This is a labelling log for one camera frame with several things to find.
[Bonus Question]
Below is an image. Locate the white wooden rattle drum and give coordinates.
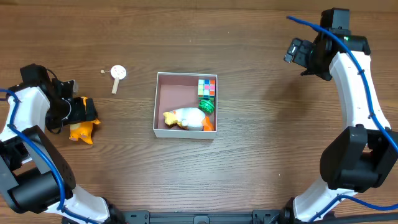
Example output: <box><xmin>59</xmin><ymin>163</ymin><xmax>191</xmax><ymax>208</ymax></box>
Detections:
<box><xmin>100</xmin><ymin>65</ymin><xmax>127</xmax><ymax>95</ymax></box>

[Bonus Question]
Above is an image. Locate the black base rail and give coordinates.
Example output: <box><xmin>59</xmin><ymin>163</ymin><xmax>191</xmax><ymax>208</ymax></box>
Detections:
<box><xmin>61</xmin><ymin>210</ymin><xmax>398</xmax><ymax>224</ymax></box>

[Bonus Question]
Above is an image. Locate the green round plastic toy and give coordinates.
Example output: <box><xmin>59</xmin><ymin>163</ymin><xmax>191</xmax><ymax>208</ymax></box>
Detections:
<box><xmin>198</xmin><ymin>99</ymin><xmax>215</xmax><ymax>114</ymax></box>

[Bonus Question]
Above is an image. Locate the white box pink interior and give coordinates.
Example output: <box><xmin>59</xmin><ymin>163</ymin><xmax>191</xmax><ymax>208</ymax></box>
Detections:
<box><xmin>153</xmin><ymin>72</ymin><xmax>218</xmax><ymax>139</ymax></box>

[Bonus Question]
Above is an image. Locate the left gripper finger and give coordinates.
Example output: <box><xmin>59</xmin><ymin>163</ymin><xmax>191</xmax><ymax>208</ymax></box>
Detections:
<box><xmin>85</xmin><ymin>98</ymin><xmax>98</xmax><ymax>121</ymax></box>
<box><xmin>62</xmin><ymin>98</ymin><xmax>86</xmax><ymax>123</ymax></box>

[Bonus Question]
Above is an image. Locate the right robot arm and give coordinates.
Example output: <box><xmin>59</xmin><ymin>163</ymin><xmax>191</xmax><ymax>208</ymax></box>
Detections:
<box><xmin>279</xmin><ymin>8</ymin><xmax>397</xmax><ymax>223</ymax></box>

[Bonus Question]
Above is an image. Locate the orange dinosaur toy figure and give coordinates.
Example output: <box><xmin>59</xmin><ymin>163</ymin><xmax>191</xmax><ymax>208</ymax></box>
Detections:
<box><xmin>69</xmin><ymin>96</ymin><xmax>101</xmax><ymax>145</ymax></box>

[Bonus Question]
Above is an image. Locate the white duck plush toy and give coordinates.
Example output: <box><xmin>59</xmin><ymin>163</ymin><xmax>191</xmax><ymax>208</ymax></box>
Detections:
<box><xmin>163</xmin><ymin>108</ymin><xmax>215</xmax><ymax>131</ymax></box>

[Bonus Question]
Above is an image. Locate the multicolour puzzle cube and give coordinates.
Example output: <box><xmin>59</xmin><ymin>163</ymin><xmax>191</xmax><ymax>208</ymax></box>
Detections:
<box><xmin>197</xmin><ymin>79</ymin><xmax>216</xmax><ymax>101</ymax></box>

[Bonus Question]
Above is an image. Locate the right blue cable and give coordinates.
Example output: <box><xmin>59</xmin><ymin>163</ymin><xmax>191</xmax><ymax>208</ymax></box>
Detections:
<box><xmin>285</xmin><ymin>16</ymin><xmax>398</xmax><ymax>223</ymax></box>

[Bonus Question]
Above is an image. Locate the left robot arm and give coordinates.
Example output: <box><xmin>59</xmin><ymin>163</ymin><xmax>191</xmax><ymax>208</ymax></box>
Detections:
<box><xmin>1</xmin><ymin>63</ymin><xmax>111</xmax><ymax>223</ymax></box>

